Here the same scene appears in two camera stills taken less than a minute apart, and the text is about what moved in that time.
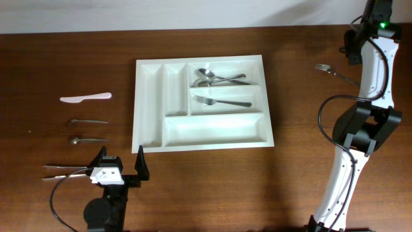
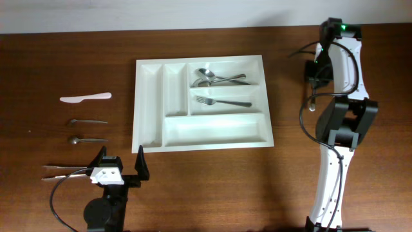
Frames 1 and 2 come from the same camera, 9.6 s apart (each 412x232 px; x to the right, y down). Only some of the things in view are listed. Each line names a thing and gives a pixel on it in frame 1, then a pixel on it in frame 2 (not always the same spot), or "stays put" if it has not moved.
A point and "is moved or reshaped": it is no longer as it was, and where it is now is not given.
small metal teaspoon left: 75,140 stays put
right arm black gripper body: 351,47 to 318,69
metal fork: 329,69 is moved or reshaped
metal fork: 210,102 stays put
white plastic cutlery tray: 200,104 stays put
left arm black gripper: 134,181 stays put
